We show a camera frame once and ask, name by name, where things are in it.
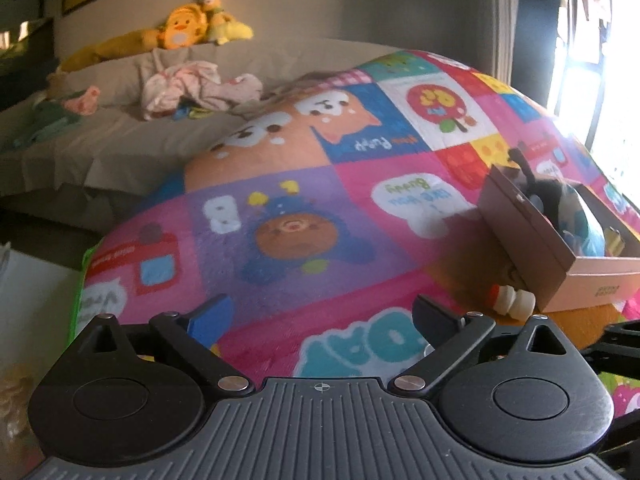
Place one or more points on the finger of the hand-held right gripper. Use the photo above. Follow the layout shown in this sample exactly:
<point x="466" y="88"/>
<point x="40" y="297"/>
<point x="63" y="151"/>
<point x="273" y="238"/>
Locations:
<point x="615" y="360"/>
<point x="625" y="332"/>

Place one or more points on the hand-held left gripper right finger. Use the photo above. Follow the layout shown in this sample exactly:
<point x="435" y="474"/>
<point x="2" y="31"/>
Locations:
<point x="435" y="312"/>

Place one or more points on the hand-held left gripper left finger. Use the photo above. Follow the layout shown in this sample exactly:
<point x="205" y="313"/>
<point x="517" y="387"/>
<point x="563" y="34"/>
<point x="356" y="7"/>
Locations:
<point x="212" y="317"/>

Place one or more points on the blue tissue packet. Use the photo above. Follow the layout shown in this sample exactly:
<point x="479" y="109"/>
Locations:
<point x="582" y="222"/>

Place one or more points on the pink cardboard box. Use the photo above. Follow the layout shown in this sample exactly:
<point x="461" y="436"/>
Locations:
<point x="530" y="240"/>

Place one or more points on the black plush toy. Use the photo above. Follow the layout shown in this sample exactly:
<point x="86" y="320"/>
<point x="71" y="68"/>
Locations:
<point x="537" y="192"/>

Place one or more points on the white and orange small toy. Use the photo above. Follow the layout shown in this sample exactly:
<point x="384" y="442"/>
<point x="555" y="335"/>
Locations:
<point x="512" y="301"/>

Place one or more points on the colourful printed play mat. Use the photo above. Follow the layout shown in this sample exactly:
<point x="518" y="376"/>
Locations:
<point x="310" y="220"/>

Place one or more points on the beige sofa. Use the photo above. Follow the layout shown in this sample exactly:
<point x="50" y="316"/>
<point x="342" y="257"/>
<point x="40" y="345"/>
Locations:
<point x="110" y="150"/>

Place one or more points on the pink crumpled clothes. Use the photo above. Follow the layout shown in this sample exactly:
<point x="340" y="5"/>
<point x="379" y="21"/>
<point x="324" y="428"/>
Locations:
<point x="190" y="85"/>

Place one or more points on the window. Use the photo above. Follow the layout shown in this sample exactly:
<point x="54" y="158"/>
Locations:
<point x="610" y="85"/>

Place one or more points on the small pink cloth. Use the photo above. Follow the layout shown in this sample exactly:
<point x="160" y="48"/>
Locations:
<point x="82" y="100"/>

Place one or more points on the green cloth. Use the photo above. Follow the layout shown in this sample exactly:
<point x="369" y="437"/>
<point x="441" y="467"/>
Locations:
<point x="47" y="122"/>

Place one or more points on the orange tiger plush toy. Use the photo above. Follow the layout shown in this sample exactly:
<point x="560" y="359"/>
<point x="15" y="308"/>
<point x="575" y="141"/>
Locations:
<point x="175" y="30"/>

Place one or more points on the grey curtain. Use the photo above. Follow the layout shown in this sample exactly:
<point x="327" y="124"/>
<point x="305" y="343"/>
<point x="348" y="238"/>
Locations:
<point x="506" y="15"/>

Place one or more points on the dark cabinet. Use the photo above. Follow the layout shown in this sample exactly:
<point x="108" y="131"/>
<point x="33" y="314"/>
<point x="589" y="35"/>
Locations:
<point x="25" y="45"/>

